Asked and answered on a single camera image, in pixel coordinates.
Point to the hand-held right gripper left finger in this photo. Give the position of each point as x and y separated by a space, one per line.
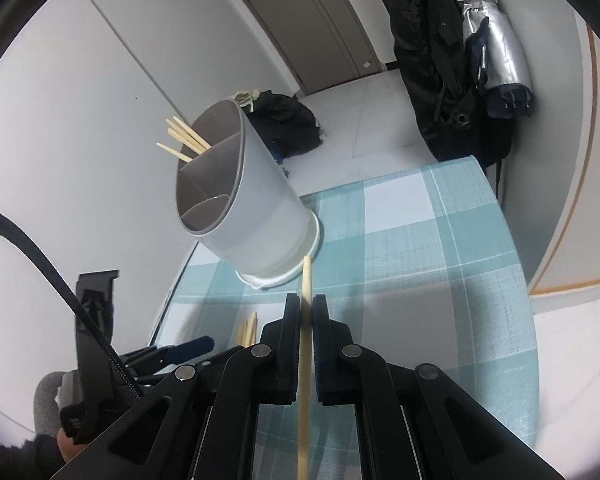
291 330

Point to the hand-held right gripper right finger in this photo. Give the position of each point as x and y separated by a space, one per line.
322 330

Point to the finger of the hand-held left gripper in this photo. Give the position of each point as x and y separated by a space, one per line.
195 345
97 300

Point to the white utensil holder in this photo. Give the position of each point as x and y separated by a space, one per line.
260 210

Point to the person's left forearm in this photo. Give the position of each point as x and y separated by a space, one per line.
50 400

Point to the person's left hand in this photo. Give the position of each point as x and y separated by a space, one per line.
70 447

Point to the teal checked tablecloth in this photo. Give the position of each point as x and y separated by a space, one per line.
405 260

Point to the black bag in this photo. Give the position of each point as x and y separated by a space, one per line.
290 125

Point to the beige cloth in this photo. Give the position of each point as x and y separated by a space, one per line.
242 96

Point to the white cabinet with wooden trim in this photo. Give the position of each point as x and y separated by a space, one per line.
580 210

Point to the black hanging jacket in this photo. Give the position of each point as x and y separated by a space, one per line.
430 60

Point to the grey-brown door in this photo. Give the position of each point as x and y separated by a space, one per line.
305 20

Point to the silver folded umbrella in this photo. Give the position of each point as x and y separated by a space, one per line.
500 45

